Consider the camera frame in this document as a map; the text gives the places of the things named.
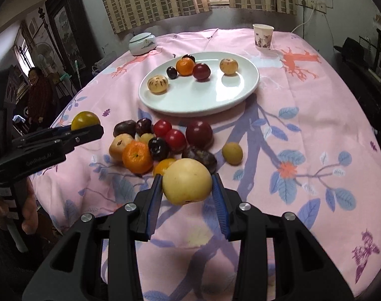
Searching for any yellow-green citrus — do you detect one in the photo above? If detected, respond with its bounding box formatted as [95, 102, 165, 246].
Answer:
[71, 111, 101, 130]

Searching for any large orange tangerine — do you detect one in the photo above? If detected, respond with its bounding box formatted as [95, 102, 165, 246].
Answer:
[122, 141, 154, 175]

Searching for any small pale yellow fruit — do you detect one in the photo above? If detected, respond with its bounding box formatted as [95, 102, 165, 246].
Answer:
[139, 133, 156, 145]

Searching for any red cherry tomato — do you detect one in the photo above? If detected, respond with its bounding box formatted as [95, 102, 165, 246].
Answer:
[153, 119, 173, 138]
[165, 129, 187, 154]

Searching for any striped pepino melon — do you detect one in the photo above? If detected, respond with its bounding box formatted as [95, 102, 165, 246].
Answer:
[147, 75, 169, 95]

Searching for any dark purple plum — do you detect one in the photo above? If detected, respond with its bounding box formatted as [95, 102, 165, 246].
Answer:
[166, 67, 178, 80]

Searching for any large tan pear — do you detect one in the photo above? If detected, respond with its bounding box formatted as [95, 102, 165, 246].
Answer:
[163, 158, 213, 206]

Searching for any large dark red plum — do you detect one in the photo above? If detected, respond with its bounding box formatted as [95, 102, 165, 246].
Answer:
[186, 120, 213, 149]

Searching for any small yellow-green longan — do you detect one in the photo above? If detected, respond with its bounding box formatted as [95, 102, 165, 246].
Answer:
[222, 142, 243, 166]

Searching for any pale yellow round fruit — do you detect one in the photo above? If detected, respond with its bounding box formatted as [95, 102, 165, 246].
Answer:
[220, 58, 239, 76]

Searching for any pale yellow pear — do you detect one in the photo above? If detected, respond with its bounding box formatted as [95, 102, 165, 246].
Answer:
[109, 133, 134, 162]

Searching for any dark brown passion fruit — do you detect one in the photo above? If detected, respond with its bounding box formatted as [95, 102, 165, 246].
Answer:
[113, 120, 137, 138]

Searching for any dark cherry plum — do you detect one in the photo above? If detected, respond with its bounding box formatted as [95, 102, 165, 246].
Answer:
[135, 118, 154, 137]

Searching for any yellow-orange citrus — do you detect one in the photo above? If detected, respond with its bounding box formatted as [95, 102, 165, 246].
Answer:
[153, 158, 176, 176]

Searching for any left hand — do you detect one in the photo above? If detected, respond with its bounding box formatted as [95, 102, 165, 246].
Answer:
[0, 178, 39, 235]

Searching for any standing fan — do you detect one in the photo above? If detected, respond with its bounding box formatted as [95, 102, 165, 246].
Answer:
[32, 42, 56, 75]

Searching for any white lidded ceramic jar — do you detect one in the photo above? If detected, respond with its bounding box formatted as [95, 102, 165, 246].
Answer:
[128, 32, 156, 56]

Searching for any white oval plate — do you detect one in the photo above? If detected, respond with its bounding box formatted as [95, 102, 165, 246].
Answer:
[138, 52, 260, 118]

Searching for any pink floral tablecloth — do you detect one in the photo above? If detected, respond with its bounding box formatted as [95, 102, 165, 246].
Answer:
[32, 29, 381, 296]

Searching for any patterned paper cup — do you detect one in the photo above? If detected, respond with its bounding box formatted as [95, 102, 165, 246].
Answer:
[253, 24, 274, 49]

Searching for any white power cable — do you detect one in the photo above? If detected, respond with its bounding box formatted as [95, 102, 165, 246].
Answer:
[290, 5, 317, 35]

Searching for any wall power strip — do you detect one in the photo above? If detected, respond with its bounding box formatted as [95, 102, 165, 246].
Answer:
[297, 0, 327, 14]

